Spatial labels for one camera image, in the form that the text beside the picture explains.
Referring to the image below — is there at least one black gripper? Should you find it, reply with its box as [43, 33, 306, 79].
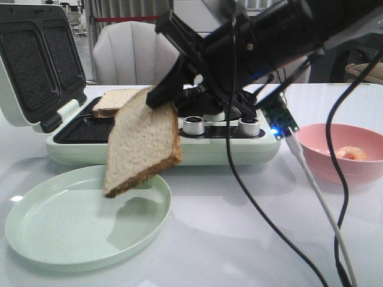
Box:
[146, 10, 257, 120]

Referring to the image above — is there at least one white bread slice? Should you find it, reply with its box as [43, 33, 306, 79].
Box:
[92, 88, 141, 118]
[102, 87, 182, 198]

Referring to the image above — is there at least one orange cooked shrimp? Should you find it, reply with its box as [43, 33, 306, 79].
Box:
[336, 146, 367, 161]

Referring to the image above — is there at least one pink plastic bowl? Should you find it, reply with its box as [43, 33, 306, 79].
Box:
[296, 123, 382, 185]

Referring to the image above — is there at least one mint green breakfast maker lid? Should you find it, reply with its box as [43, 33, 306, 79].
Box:
[1, 4, 87, 133]

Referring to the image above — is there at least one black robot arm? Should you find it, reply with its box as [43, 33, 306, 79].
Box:
[146, 1, 382, 116]

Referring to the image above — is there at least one mint green breakfast maker base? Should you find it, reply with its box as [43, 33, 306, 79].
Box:
[46, 86, 280, 166]

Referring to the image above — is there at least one black round frying pan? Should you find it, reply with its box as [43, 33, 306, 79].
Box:
[173, 87, 242, 120]

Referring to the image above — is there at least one left silver control knob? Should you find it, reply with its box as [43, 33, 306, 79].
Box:
[183, 116, 205, 136]

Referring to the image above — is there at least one silver control knob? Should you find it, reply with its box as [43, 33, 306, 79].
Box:
[183, 116, 205, 136]
[238, 118, 260, 138]

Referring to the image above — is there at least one right silver control knob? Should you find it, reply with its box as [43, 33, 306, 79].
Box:
[238, 118, 260, 138]

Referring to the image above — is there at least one right grey upholstered chair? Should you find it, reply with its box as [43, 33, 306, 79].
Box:
[282, 56, 311, 84]

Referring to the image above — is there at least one grey upholstered chair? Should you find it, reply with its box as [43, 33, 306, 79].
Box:
[282, 56, 311, 84]
[92, 22, 179, 86]

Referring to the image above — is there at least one white refrigerator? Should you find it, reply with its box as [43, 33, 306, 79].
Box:
[174, 1, 219, 34]

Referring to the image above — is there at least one left grey upholstered chair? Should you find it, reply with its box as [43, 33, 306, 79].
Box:
[92, 22, 179, 86]

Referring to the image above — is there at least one red barrier tape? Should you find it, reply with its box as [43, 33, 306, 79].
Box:
[93, 16, 160, 23]

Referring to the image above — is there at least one beige cushion at right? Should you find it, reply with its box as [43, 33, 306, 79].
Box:
[345, 62, 383, 84]

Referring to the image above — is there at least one mint green round plate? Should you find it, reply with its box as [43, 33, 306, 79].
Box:
[5, 165, 171, 272]

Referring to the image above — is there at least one green wrist camera board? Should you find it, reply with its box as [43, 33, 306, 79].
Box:
[260, 95, 299, 140]

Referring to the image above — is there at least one black thin cable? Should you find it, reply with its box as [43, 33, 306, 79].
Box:
[224, 11, 330, 287]

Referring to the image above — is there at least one white usb cable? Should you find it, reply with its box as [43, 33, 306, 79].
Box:
[285, 134, 360, 287]

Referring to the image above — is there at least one black thick cable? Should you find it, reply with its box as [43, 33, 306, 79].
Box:
[325, 44, 383, 287]

